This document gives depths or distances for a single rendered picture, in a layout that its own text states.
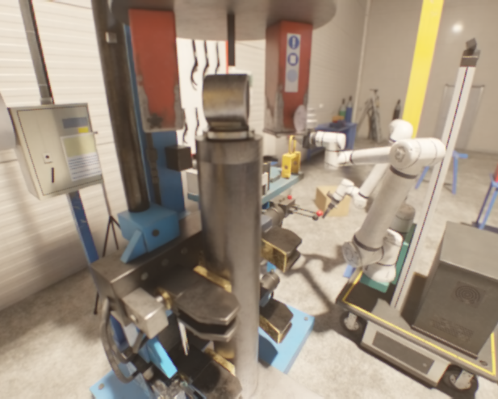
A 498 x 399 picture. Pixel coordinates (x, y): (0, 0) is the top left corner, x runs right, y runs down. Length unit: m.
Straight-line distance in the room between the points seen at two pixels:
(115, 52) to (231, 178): 0.53
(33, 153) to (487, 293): 2.17
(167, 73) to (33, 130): 0.78
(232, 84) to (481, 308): 1.55
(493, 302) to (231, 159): 1.43
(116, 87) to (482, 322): 1.92
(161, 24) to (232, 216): 0.53
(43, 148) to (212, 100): 0.86
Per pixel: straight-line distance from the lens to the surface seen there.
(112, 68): 0.92
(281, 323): 1.38
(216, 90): 0.71
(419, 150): 1.14
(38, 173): 1.35
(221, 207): 0.74
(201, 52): 3.49
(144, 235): 0.90
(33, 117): 1.33
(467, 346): 1.86
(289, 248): 1.05
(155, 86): 0.69
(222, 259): 0.84
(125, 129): 0.92
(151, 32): 0.71
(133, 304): 0.87
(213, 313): 0.79
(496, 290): 1.63
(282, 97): 0.78
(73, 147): 1.37
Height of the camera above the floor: 1.59
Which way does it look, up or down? 23 degrees down
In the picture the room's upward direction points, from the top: straight up
